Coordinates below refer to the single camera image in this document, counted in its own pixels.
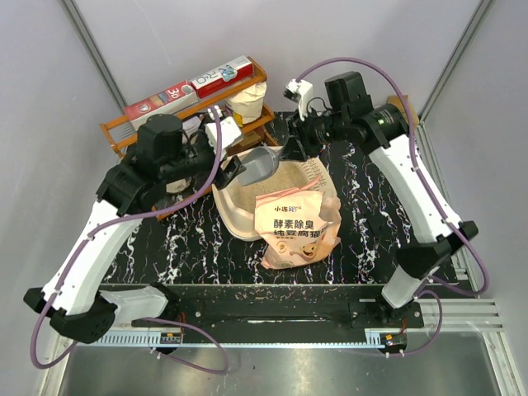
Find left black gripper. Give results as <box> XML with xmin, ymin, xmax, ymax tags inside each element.
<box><xmin>163</xmin><ymin>115</ymin><xmax>248</xmax><ymax>188</ymax></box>

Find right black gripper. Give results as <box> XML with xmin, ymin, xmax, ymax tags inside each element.
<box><xmin>278</xmin><ymin>106</ymin><xmax>349</xmax><ymax>163</ymax></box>

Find metal litter scoop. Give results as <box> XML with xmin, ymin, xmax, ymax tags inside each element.
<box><xmin>237</xmin><ymin>146</ymin><xmax>282</xmax><ymax>186</ymax></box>

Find pink cat litter bag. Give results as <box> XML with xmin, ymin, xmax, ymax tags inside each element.
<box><xmin>254</xmin><ymin>177</ymin><xmax>342</xmax><ymax>270</ymax></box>

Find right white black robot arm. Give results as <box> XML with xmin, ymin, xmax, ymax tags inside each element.
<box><xmin>282</xmin><ymin>72</ymin><xmax>479</xmax><ymax>327</ymax></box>

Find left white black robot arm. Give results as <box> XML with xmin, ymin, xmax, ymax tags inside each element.
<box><xmin>24</xmin><ymin>115</ymin><xmax>243</xmax><ymax>344</ymax></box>

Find beige plastic litter box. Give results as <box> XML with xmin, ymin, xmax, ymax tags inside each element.
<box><xmin>212</xmin><ymin>158</ymin><xmax>337</xmax><ymax>242</ymax></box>

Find red white box left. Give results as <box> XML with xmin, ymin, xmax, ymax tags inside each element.
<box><xmin>125</xmin><ymin>80</ymin><xmax>199</xmax><ymax>130</ymax></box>

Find red white box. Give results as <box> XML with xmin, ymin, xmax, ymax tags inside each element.
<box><xmin>190</xmin><ymin>56</ymin><xmax>254</xmax><ymax>99</ymax></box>
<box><xmin>125</xmin><ymin>80</ymin><xmax>199</xmax><ymax>130</ymax></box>

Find red white box right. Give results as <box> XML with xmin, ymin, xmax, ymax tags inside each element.
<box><xmin>190</xmin><ymin>56</ymin><xmax>254</xmax><ymax>99</ymax></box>

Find brown cardboard box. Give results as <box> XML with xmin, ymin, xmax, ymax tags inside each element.
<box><xmin>386</xmin><ymin>95</ymin><xmax>419</xmax><ymax>128</ymax></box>

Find orange wooden shelf rack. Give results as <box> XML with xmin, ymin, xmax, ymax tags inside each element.
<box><xmin>99</xmin><ymin>56</ymin><xmax>281</xmax><ymax>221</ymax></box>

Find white paper bag lower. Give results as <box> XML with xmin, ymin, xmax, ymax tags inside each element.
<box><xmin>166</xmin><ymin>177</ymin><xmax>192</xmax><ymax>195</ymax></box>

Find white paper bag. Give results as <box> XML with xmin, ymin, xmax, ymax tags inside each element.
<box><xmin>225</xmin><ymin>82</ymin><xmax>267</xmax><ymax>127</ymax></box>
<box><xmin>166</xmin><ymin>177</ymin><xmax>192</xmax><ymax>195</ymax></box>

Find white paper bag upper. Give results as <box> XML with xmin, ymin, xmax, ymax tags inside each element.
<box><xmin>225</xmin><ymin>82</ymin><xmax>267</xmax><ymax>127</ymax></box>

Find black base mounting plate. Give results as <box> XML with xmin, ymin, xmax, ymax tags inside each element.
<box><xmin>130</xmin><ymin>283</ymin><xmax>426</xmax><ymax>343</ymax></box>

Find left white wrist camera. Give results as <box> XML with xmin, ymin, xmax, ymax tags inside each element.
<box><xmin>205</xmin><ymin>107</ymin><xmax>243</xmax><ymax>154</ymax></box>

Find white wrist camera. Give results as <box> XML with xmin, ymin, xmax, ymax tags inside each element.
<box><xmin>205</xmin><ymin>107</ymin><xmax>243</xmax><ymax>154</ymax></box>
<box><xmin>284</xmin><ymin>79</ymin><xmax>314</xmax><ymax>121</ymax></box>

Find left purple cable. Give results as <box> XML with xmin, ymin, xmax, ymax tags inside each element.
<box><xmin>30</xmin><ymin>105</ymin><xmax>230</xmax><ymax>375</ymax></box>

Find purple cable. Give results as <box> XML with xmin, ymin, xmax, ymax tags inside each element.
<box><xmin>295</xmin><ymin>57</ymin><xmax>491</xmax><ymax>358</ymax></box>
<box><xmin>30</xmin><ymin>105</ymin><xmax>230</xmax><ymax>375</ymax></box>

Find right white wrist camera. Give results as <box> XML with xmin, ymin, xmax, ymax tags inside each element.
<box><xmin>284</xmin><ymin>79</ymin><xmax>314</xmax><ymax>121</ymax></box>

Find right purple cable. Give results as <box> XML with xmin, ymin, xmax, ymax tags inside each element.
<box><xmin>295</xmin><ymin>57</ymin><xmax>491</xmax><ymax>358</ymax></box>

